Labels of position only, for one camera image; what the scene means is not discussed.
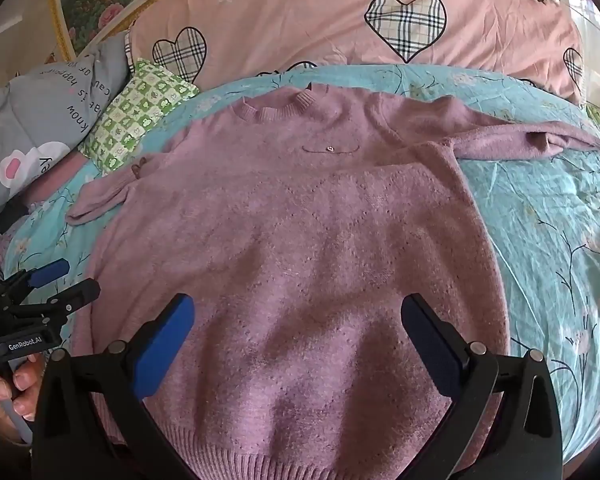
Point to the teal floral bedsheet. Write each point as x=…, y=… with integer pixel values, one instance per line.
x=540, y=220

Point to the gold framed floral painting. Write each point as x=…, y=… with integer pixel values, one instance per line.
x=90, y=0

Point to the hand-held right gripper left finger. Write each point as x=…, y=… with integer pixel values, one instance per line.
x=165, y=345

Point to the person's left hand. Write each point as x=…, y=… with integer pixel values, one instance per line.
x=22, y=385

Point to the pink quilt with plaid hearts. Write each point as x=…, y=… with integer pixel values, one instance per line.
x=330, y=25

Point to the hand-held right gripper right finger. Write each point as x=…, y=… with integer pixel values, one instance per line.
x=430, y=345

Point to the white pillow black lettering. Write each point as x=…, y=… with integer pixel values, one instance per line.
x=40, y=110

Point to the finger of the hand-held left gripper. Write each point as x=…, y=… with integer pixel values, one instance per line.
x=77, y=296
x=50, y=271

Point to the pink knitted sweater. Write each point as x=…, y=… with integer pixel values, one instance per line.
x=300, y=240

